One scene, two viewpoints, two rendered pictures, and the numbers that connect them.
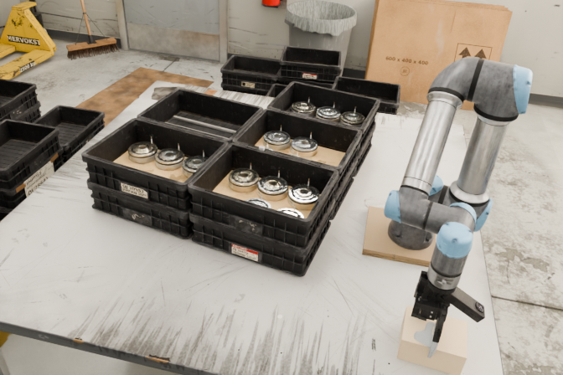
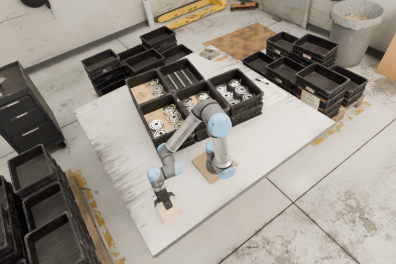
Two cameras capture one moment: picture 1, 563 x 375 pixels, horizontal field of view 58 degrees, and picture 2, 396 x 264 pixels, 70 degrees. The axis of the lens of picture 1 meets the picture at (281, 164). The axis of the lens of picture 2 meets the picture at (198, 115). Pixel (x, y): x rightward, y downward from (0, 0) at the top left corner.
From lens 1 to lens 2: 1.49 m
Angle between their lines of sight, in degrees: 41
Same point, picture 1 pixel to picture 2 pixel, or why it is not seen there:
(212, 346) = (114, 164)
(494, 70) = (207, 111)
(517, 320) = (314, 241)
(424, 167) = (171, 140)
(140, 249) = (130, 121)
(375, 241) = (199, 159)
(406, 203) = (160, 151)
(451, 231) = (151, 170)
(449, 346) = (162, 212)
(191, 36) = (290, 9)
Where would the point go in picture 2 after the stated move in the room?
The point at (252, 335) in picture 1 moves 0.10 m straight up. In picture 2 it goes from (126, 168) to (122, 160)
